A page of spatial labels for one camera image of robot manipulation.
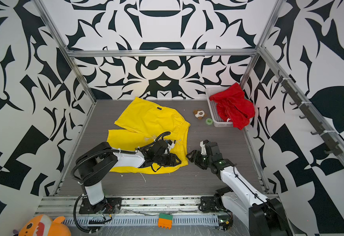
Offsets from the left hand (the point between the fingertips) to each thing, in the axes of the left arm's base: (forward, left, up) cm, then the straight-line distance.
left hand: (181, 160), depth 85 cm
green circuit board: (-28, -19, -6) cm, 34 cm away
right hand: (+1, -5, +3) cm, 5 cm away
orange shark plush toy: (-28, +61, +4) cm, 67 cm away
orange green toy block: (-28, +10, -2) cm, 29 cm away
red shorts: (+36, -37, +7) cm, 52 cm away
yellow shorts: (+30, +23, -3) cm, 38 cm away
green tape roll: (+30, -22, -4) cm, 37 cm away
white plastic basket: (+30, -29, -4) cm, 42 cm away
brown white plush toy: (+35, -15, -1) cm, 38 cm away
